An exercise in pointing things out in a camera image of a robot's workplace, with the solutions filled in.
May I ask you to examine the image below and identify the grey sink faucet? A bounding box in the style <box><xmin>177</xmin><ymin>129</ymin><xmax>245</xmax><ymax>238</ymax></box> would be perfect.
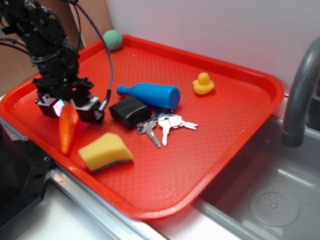
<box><xmin>281</xmin><ymin>38</ymin><xmax>320</xmax><ymax>148</ymax></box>

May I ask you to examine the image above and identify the orange toy carrot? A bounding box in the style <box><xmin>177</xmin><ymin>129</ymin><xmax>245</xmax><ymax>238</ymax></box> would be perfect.
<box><xmin>59</xmin><ymin>103</ymin><xmax>79</xmax><ymax>155</ymax></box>

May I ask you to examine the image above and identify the black key fob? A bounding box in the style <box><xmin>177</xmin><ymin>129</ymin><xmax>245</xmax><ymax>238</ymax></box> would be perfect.
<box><xmin>109</xmin><ymin>95</ymin><xmax>152</xmax><ymax>130</ymax></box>

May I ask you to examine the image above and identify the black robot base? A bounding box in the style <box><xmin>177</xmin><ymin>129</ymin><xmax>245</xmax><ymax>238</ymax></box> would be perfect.
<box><xmin>0</xmin><ymin>126</ymin><xmax>53</xmax><ymax>231</ymax></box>

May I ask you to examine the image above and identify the green knitted ball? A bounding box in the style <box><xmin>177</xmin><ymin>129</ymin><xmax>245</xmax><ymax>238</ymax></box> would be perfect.
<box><xmin>103</xmin><ymin>30</ymin><xmax>123</xmax><ymax>51</ymax></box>

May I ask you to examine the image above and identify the grey plastic sink basin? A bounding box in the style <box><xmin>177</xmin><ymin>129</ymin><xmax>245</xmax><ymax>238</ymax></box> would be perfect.
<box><xmin>194</xmin><ymin>116</ymin><xmax>320</xmax><ymax>240</ymax></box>

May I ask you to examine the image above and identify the yellow rubber duck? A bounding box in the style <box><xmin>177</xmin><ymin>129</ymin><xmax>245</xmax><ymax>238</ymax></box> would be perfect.
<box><xmin>192</xmin><ymin>72</ymin><xmax>215</xmax><ymax>95</ymax></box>

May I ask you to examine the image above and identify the yellow sponge grey pad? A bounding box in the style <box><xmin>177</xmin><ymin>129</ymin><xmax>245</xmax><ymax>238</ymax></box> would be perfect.
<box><xmin>78</xmin><ymin>132</ymin><xmax>134</xmax><ymax>172</ymax></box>

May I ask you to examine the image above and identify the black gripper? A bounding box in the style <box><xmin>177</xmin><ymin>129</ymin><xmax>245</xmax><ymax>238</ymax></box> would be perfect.
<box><xmin>32</xmin><ymin>74</ymin><xmax>104</xmax><ymax>124</ymax></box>

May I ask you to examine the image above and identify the silver key middle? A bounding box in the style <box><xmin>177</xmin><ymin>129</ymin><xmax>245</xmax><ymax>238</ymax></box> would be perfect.
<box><xmin>158</xmin><ymin>116</ymin><xmax>171</xmax><ymax>146</ymax></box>

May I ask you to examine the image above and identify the blue toy bottle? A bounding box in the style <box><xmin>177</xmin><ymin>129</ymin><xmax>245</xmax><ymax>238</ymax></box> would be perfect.
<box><xmin>116</xmin><ymin>83</ymin><xmax>181</xmax><ymax>109</ymax></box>

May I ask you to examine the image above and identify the grey braided cable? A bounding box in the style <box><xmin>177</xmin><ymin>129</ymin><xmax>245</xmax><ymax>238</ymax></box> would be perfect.
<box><xmin>72</xmin><ymin>0</ymin><xmax>115</xmax><ymax>112</ymax></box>

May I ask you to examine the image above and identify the silver key right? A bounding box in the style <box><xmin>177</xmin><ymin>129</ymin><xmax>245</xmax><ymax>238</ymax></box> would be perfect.
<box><xmin>169</xmin><ymin>115</ymin><xmax>198</xmax><ymax>130</ymax></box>

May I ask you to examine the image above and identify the red plastic tray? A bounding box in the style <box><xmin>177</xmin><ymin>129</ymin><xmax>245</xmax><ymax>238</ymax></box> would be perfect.
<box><xmin>0</xmin><ymin>35</ymin><xmax>284</xmax><ymax>220</ymax></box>

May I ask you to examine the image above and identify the wooden board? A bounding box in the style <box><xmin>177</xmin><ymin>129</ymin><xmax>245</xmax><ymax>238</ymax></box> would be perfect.
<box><xmin>69</xmin><ymin>0</ymin><xmax>113</xmax><ymax>48</ymax></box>

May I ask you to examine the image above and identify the silver key left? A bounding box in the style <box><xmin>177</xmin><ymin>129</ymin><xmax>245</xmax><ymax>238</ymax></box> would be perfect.
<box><xmin>137</xmin><ymin>122</ymin><xmax>161</xmax><ymax>148</ymax></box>

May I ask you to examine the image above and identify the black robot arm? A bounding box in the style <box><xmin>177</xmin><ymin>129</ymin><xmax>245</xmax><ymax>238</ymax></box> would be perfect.
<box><xmin>0</xmin><ymin>0</ymin><xmax>105</xmax><ymax>124</ymax></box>

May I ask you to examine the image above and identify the silver key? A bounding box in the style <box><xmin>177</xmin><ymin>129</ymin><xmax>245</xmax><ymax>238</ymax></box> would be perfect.
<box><xmin>169</xmin><ymin>115</ymin><xmax>198</xmax><ymax>130</ymax></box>
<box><xmin>158</xmin><ymin>116</ymin><xmax>171</xmax><ymax>146</ymax></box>
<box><xmin>137</xmin><ymin>122</ymin><xmax>161</xmax><ymax>148</ymax></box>

